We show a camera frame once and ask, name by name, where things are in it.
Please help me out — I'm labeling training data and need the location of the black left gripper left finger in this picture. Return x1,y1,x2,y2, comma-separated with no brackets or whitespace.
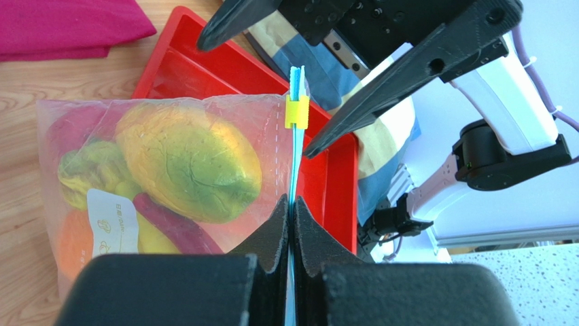
56,195,289,325

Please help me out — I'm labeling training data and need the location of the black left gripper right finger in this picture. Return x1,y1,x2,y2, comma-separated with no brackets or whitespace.
293,198,519,325

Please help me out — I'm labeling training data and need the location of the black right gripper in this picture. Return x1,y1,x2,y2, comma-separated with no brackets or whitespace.
196,0,523,158

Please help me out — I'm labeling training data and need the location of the clear zip top bag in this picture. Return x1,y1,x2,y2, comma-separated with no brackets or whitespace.
36,66,311,303

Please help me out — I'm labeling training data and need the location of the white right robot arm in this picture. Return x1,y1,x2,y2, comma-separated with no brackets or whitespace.
197,1,572,262

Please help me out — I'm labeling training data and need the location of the yellow green fake mango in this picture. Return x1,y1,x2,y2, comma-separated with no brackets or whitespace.
116,103,262,224

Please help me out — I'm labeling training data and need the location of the orange fake fruit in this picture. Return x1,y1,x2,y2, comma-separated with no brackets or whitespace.
56,210,94,280

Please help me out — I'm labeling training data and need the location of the plaid checkered pillow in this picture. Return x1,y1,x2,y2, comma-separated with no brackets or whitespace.
246,12,421,224

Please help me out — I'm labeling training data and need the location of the red plastic tray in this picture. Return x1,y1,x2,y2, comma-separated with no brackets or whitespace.
133,6,358,253

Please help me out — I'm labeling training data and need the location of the magenta folded cloth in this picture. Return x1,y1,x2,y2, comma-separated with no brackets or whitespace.
1,1,156,62

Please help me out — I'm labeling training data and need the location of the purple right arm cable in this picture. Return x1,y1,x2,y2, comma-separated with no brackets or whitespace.
511,24,579,166

